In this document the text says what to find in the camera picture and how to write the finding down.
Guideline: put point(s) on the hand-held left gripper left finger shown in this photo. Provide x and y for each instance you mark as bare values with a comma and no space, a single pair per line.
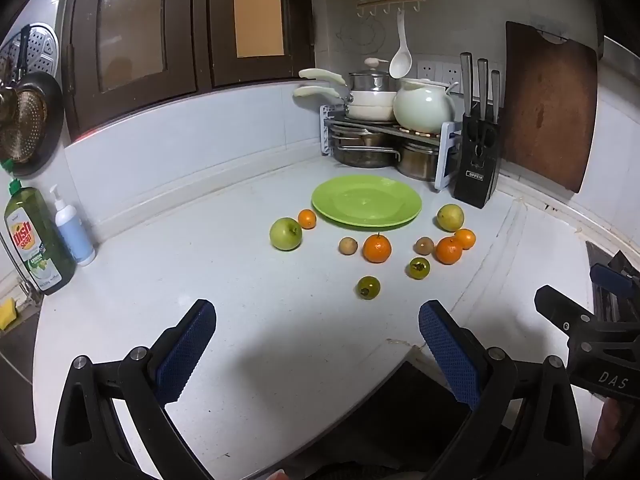
185,355

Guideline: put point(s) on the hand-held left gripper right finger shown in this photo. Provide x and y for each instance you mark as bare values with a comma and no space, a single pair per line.
450,360

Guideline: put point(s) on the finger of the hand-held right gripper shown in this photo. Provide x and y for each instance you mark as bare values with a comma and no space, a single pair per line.
555,305
607,277

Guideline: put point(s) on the small green persimmon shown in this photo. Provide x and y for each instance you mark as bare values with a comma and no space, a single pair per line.
368,288
419,267

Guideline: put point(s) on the small brown kiwi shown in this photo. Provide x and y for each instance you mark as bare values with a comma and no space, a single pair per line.
347,246
423,245

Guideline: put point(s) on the yellow-green pear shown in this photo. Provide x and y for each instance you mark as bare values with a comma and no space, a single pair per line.
450,217

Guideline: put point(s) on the green apple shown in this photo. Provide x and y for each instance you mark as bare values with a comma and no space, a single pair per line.
286,234

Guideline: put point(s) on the green plastic plate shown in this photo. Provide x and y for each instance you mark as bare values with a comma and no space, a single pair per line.
367,202

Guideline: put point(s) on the small orange tangerine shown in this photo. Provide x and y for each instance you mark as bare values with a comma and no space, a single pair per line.
307,219

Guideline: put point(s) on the person's right hand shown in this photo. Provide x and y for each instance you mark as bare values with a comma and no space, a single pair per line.
606,427

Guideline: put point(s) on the black knife block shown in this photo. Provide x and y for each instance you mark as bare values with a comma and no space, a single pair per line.
475,182

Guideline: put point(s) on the white pump bottle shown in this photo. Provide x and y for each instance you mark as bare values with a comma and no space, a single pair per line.
75,235

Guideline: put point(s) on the brown wooden cutting board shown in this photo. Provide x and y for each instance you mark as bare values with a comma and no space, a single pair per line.
545,110

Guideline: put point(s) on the white metal pot rack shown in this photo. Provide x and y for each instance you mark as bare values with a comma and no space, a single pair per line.
446,160

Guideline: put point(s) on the yellow sponge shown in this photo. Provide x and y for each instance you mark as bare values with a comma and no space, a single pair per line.
6,314

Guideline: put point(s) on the black kitchen scissors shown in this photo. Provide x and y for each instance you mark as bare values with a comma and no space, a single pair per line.
482,135

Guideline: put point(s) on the green dish soap bottle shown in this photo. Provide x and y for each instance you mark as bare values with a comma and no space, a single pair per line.
35,240

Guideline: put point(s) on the pale green ceramic pot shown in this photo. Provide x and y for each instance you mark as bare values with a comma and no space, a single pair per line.
422,107

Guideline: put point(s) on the white saucepan with glass lid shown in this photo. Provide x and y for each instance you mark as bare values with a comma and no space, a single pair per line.
370,97

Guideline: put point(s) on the black frying pan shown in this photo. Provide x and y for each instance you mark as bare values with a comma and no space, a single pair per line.
55,110

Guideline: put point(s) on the copper mesh strainer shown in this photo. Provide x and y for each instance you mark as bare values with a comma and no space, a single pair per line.
20,125

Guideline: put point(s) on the white ladle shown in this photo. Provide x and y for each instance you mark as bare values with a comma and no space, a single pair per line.
400,64

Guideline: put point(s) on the perforated metal steamer plate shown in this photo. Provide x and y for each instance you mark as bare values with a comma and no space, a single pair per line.
42,50

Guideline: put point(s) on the white wall outlet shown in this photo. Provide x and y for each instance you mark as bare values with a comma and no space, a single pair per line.
430,70

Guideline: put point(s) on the dark wooden wall cabinet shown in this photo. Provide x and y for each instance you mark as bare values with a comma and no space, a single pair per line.
200,25

